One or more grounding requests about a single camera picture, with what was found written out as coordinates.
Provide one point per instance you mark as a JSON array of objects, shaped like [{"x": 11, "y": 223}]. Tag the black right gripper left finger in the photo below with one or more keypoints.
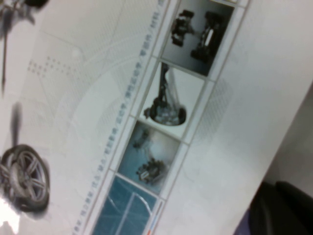
[{"x": 262, "y": 213}]

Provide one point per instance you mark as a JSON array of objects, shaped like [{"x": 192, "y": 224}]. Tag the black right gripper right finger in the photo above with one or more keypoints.
[{"x": 297, "y": 210}]

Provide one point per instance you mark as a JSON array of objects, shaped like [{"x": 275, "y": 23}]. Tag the white car suspension book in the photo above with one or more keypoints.
[{"x": 122, "y": 110}]

